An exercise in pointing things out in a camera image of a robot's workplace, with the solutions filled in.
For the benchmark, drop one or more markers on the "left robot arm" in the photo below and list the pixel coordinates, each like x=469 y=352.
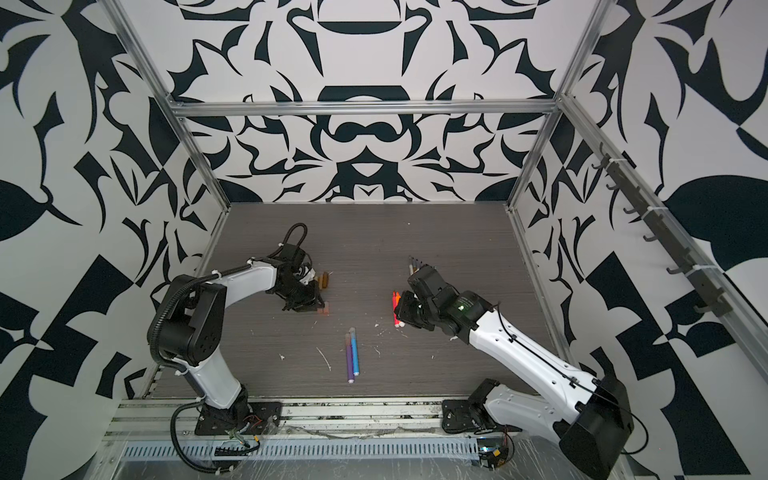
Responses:
x=186 y=331

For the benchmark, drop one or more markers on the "red marker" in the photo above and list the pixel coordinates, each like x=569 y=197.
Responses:
x=396 y=321

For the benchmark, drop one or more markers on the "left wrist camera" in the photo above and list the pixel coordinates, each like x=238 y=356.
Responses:
x=294 y=256

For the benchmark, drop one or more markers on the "purple marker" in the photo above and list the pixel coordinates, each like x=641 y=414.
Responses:
x=349 y=359

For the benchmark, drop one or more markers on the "aluminium front rail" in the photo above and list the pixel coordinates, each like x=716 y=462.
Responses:
x=340 y=417

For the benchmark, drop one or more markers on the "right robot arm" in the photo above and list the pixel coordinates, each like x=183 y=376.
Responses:
x=587 y=417

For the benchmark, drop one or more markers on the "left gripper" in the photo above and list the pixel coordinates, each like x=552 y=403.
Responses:
x=313 y=301

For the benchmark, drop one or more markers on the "white slotted cable duct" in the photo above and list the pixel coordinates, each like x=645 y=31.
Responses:
x=461 y=448

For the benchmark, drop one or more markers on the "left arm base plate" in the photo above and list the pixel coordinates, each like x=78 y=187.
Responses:
x=252 y=417

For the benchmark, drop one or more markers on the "black hook rail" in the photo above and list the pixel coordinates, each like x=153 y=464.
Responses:
x=665 y=230

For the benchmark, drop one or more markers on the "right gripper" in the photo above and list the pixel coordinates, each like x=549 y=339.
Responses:
x=401 y=310

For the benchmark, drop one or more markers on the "blue marker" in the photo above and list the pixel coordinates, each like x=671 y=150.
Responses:
x=354 y=352

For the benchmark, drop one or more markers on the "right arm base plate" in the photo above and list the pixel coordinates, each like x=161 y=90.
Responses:
x=465 y=416

